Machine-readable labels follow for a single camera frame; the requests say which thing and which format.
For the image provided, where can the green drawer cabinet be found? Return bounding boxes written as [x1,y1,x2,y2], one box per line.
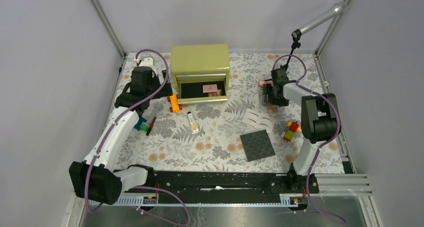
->
[170,44,230,105]

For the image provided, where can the white cream tube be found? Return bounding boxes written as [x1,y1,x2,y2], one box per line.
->
[187,111,200,134]

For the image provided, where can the silver metal pole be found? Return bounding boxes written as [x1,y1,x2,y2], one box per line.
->
[292,1,348,38]

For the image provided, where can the red yellow green toy blocks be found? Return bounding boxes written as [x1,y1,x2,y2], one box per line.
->
[281,121,301,142]

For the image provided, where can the black tripod stand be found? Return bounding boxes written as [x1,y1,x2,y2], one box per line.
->
[282,29,302,71]

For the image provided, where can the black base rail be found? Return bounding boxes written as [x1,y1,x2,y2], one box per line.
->
[147,170,320,204]

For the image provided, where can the black perforated square plate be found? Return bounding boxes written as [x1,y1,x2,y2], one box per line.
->
[240,130,275,162]

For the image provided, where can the pink square compact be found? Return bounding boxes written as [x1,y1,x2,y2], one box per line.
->
[202,84,218,93]

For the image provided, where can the green toy brick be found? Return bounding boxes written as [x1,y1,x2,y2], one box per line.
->
[139,123,150,132]

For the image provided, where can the blue toy brick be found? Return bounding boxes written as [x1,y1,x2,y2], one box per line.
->
[133,117,146,131]

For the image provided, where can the pink lotion bottle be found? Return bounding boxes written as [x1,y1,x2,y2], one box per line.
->
[257,80,272,89]

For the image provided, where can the yellow toy car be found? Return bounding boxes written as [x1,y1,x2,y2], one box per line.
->
[167,93,183,113]

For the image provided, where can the red brown eyeliner pencil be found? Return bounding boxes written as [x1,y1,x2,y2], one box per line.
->
[146,117,157,136]

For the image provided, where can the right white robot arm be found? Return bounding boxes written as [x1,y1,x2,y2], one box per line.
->
[264,67,341,193]

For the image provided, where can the white eyebrow stencil card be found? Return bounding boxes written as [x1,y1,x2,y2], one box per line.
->
[242,108,276,133]

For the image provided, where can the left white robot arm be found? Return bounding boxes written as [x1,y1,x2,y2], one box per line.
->
[69,65,172,205]

